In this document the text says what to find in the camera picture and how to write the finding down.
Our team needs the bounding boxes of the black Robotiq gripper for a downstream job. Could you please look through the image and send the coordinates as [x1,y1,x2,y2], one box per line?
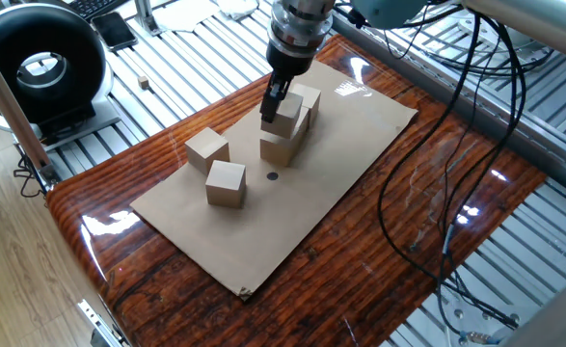
[258,40,320,124]

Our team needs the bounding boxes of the light wooden cube block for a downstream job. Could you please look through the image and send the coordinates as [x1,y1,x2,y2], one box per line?
[204,160,248,210]
[295,105,311,142]
[184,126,231,176]
[259,128,308,169]
[289,82,322,127]
[260,91,305,140]

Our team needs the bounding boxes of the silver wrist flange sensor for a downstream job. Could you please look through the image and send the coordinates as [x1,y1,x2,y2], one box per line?
[267,0,336,62]

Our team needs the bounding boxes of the white crumpled cloth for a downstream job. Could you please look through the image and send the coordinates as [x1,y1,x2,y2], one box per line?
[216,0,260,21]

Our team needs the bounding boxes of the beige paper sheet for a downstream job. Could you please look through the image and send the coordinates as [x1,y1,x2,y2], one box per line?
[152,0,222,34]

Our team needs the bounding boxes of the brown cardboard sheet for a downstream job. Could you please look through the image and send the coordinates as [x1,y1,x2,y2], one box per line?
[129,60,418,301]

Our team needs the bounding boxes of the white device base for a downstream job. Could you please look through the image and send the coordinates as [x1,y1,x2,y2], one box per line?
[0,60,121,151]

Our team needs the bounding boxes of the black smartphone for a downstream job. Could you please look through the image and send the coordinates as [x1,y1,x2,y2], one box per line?
[90,10,140,53]

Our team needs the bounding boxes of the black keyboard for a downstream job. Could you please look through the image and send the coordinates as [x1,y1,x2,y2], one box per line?
[63,0,130,21]

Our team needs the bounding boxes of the short aluminium post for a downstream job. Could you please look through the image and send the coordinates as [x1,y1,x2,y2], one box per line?
[134,0,162,38]

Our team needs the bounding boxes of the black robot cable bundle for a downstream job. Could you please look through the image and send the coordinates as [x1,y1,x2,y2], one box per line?
[333,0,553,338]

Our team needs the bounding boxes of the tangled black cable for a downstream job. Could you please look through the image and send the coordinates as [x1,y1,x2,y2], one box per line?
[12,152,50,200]

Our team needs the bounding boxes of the aluminium frame post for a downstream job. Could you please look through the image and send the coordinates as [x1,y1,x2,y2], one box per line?
[0,28,63,187]

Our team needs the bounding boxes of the black ring-shaped device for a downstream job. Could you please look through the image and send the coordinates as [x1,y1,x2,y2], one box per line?
[0,2,108,127]

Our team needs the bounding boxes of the metal slide rail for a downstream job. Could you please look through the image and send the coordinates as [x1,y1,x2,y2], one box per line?
[76,298,132,347]

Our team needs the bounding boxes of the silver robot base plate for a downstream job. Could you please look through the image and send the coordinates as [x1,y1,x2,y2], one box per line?
[434,293,523,347]

